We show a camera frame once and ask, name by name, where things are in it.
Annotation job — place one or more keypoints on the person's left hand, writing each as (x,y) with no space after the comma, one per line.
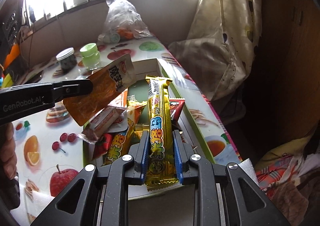
(7,148)

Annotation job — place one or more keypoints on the orange container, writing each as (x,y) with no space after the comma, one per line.
(13,53)

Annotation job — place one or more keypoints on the brown wooden cabinet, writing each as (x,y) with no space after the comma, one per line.
(287,53)

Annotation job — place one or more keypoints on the red snack packet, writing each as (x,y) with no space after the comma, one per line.
(176,108)
(101,146)

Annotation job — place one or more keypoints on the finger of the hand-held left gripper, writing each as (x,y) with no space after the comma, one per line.
(75,89)

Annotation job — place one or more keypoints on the printed fruit tablecloth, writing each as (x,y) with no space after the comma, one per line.
(75,156)

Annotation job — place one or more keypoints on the small orange object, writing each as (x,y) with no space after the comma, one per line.
(125,33)

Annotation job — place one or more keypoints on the green lid glass jar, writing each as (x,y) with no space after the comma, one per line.
(90,57)

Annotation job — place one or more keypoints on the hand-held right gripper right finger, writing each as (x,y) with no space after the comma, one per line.
(178,158)

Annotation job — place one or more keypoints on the colourful plaid cloth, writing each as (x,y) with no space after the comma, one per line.
(275,173)

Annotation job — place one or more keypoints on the orange white snack pouch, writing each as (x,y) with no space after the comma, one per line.
(100,96)

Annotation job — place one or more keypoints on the clear plastic bag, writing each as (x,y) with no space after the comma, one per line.
(122,15)

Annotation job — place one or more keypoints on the white red wafer packet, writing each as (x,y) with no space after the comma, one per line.
(105,118)

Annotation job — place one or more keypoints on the long gold snack bar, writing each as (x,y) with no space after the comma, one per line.
(160,116)
(117,146)

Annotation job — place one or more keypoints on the cream floral curtain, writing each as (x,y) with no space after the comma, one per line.
(225,28)

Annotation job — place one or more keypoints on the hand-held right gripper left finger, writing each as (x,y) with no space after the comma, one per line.
(144,158)

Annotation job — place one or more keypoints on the clear jar dark contents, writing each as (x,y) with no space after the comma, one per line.
(67,62)

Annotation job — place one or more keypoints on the green cardboard box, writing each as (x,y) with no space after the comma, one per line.
(192,126)

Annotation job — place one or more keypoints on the large white foam sheet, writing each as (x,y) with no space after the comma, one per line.
(42,203)

